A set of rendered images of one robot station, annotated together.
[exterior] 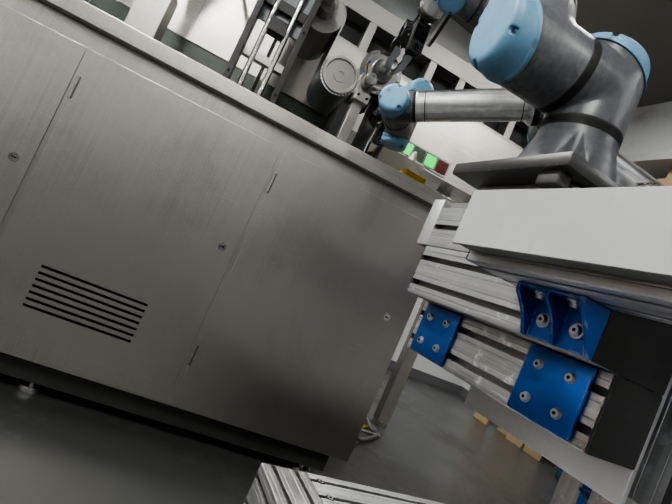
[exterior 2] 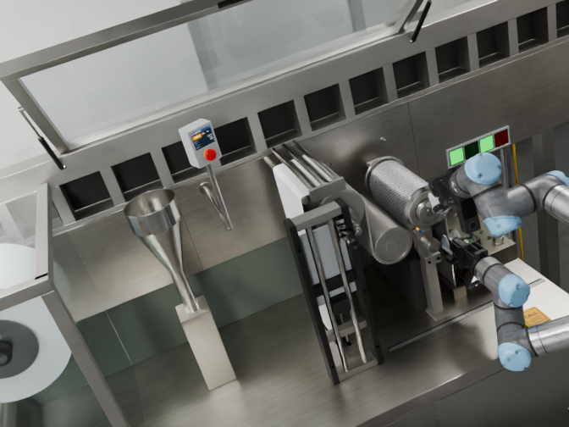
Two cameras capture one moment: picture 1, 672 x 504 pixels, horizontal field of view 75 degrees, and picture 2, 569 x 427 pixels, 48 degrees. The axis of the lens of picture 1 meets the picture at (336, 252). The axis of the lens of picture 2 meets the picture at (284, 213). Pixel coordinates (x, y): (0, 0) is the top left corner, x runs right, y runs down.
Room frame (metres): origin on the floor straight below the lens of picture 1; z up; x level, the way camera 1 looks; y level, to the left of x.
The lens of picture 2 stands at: (-0.14, 0.40, 2.22)
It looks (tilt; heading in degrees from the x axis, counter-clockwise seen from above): 29 degrees down; 4
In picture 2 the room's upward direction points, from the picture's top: 16 degrees counter-clockwise
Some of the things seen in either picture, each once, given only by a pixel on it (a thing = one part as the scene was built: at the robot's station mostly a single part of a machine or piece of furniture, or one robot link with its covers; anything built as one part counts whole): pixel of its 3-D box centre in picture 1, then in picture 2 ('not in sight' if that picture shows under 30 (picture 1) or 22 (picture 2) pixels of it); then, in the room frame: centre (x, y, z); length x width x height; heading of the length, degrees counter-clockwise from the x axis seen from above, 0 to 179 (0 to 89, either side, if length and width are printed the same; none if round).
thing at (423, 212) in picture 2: (382, 71); (428, 210); (1.42, 0.10, 1.25); 0.07 x 0.02 x 0.07; 105
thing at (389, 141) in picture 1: (399, 126); (509, 318); (1.17, -0.02, 1.01); 0.11 x 0.08 x 0.11; 164
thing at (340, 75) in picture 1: (330, 86); (374, 227); (1.52, 0.25, 1.18); 0.26 x 0.12 x 0.12; 15
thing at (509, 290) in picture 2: (413, 97); (506, 286); (1.18, -0.02, 1.11); 0.11 x 0.08 x 0.09; 15
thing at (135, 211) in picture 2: not in sight; (152, 212); (1.34, 0.83, 1.50); 0.14 x 0.14 x 0.06
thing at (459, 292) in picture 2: not in sight; (436, 271); (1.57, 0.08, 0.92); 0.28 x 0.04 x 0.04; 15
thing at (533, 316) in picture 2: (409, 178); (533, 319); (1.25, -0.11, 0.91); 0.07 x 0.07 x 0.02; 15
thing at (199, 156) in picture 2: not in sight; (201, 143); (1.31, 0.64, 1.66); 0.07 x 0.07 x 0.10; 33
